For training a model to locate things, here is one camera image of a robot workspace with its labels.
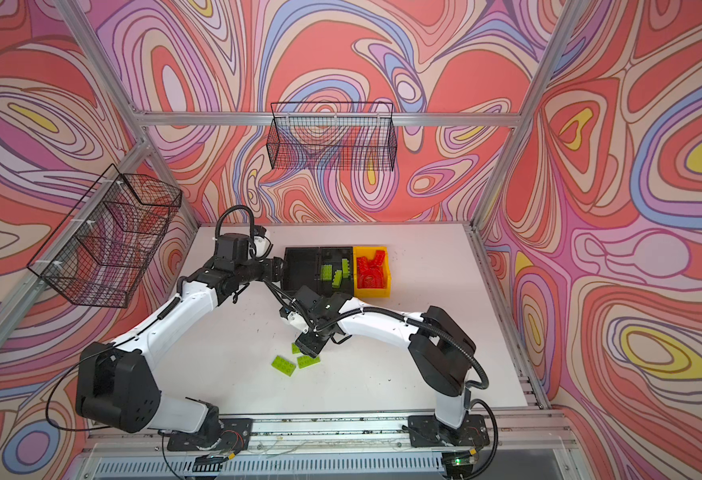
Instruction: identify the back wire basket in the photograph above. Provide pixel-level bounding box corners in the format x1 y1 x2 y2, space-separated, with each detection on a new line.
266 100 398 172

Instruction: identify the black bin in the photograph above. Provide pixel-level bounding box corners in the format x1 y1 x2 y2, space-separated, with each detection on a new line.
319 246 355 297
281 247 320 294

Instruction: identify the yellow plastic bin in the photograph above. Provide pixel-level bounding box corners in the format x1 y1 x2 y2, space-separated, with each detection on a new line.
353 246 392 299

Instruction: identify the green lego brick top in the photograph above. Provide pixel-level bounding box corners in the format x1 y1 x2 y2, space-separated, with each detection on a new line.
320 264 334 281

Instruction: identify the wire basket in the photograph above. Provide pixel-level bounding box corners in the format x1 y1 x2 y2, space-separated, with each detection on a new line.
266 100 398 172
27 164 182 308

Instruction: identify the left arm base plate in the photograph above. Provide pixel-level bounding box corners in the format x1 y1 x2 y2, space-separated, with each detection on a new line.
167 418 254 452

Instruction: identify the left wire basket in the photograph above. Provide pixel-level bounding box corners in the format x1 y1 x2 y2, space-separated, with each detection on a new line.
27 164 182 308

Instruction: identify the left black bin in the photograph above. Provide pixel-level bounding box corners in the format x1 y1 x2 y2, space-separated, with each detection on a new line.
281 247 320 294

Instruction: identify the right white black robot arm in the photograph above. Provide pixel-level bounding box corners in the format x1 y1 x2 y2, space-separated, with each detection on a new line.
271 287 489 447

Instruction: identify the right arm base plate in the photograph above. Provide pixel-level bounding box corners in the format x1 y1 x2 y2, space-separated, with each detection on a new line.
403 414 491 450

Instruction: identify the middle black bin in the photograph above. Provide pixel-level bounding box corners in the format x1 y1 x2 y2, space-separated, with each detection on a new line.
319 246 355 297

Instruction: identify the red arch lego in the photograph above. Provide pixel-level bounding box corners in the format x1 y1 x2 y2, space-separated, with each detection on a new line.
356 250 387 289

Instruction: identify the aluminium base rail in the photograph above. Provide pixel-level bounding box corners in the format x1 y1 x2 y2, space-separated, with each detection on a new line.
71 409 591 479

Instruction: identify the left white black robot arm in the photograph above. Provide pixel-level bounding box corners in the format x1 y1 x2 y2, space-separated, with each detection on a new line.
75 205 281 443

